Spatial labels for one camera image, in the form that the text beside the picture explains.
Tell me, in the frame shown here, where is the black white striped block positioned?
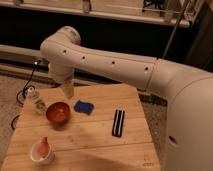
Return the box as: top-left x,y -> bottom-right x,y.
112,110 -> 125,137

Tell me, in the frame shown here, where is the red wooden bowl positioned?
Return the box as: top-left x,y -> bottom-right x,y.
46,102 -> 71,125

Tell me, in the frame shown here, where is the blue sponge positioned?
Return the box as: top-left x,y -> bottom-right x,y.
74,100 -> 94,115

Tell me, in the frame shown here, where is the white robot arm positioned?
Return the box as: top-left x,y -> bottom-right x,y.
40,26 -> 213,171

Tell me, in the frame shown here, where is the wooden table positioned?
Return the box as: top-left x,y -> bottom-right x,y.
1,84 -> 160,171

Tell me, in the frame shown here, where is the black cable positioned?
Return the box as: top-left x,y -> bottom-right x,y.
10,59 -> 43,131

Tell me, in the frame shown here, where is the orange carrot toy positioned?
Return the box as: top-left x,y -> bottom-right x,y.
39,137 -> 49,158

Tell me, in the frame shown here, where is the white cup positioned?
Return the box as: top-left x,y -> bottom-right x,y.
29,141 -> 55,165

